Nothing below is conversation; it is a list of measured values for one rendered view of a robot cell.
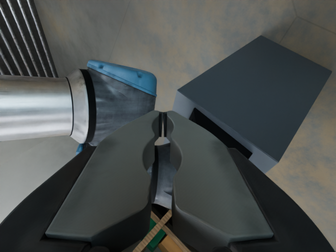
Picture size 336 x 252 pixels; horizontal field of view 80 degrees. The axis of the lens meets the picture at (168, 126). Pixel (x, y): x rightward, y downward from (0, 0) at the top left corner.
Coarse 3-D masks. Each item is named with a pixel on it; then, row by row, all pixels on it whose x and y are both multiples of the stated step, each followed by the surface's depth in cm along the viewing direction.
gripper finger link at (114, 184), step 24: (144, 120) 10; (120, 144) 9; (144, 144) 9; (96, 168) 8; (120, 168) 8; (144, 168) 8; (72, 192) 7; (96, 192) 7; (120, 192) 7; (144, 192) 7; (72, 216) 6; (96, 216) 6; (120, 216) 6; (144, 216) 6; (96, 240) 6; (120, 240) 6
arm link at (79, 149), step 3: (81, 144) 47; (84, 144) 48; (87, 144) 45; (78, 147) 47; (81, 147) 46; (84, 147) 47; (78, 150) 46; (81, 150) 46; (150, 168) 47; (147, 171) 46; (150, 171) 47; (150, 174) 46
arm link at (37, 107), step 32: (96, 64) 38; (0, 96) 30; (32, 96) 32; (64, 96) 35; (96, 96) 36; (128, 96) 39; (0, 128) 31; (32, 128) 33; (64, 128) 36; (96, 128) 37
